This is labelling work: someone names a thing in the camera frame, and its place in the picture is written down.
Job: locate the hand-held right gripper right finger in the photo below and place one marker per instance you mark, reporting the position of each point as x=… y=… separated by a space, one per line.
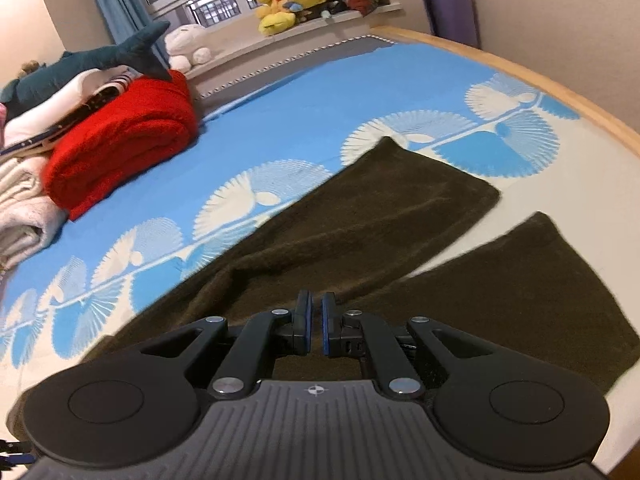
x=327 y=325

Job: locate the yellow duck plush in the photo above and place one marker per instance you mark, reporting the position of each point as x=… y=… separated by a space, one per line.
x=275 y=20

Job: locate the teal shark plush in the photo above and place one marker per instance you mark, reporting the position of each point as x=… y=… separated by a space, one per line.
x=75 y=62

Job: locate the white seal plush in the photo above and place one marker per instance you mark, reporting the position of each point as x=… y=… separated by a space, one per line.
x=187 y=42

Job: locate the small brown plush toy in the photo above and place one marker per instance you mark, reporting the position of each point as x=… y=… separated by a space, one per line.
x=31 y=67

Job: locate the white quilted blanket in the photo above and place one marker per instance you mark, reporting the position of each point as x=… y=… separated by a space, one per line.
x=30 y=225

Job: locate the navy star patterned cloth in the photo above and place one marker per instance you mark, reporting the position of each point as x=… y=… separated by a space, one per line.
x=75 y=120

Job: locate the white folded sheet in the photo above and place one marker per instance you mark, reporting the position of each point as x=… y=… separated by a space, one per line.
x=60 y=102

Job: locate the wooden bed frame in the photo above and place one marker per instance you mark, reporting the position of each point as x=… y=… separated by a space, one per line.
x=500 y=60

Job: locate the purple paper bag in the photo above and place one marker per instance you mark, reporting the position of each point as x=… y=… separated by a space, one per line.
x=450 y=15

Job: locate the blue curtain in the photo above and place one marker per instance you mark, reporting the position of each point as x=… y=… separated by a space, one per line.
x=115 y=0

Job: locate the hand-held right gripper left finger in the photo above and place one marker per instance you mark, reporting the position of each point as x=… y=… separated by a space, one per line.
x=306 y=325

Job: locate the red folded blanket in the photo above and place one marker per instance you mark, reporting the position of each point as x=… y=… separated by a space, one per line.
x=120 y=145

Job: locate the grey studded headboard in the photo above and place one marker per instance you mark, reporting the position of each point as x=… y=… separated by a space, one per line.
x=280 y=65

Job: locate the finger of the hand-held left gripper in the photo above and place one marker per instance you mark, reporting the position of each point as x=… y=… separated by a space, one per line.
x=15 y=457

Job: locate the cream folded blanket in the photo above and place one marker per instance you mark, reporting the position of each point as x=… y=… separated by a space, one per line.
x=20 y=180

